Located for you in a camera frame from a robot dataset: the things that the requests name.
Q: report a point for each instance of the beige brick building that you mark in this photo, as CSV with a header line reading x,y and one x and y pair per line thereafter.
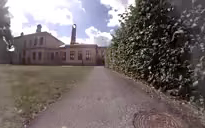
x,y
46,50

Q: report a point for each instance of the round manhole cover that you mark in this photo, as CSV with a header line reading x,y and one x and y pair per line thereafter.
x,y
155,120

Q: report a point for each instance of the grey asphalt path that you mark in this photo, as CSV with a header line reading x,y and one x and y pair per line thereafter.
x,y
100,96

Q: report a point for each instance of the dirt strip with leaves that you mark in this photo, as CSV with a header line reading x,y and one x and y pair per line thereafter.
x,y
176,100

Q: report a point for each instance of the tall brick chimney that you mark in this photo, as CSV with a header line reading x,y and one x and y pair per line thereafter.
x,y
73,33

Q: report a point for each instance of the tall green hedge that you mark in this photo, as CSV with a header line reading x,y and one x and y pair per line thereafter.
x,y
156,43

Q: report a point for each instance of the dry grass lawn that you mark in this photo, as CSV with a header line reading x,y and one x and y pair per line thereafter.
x,y
26,86

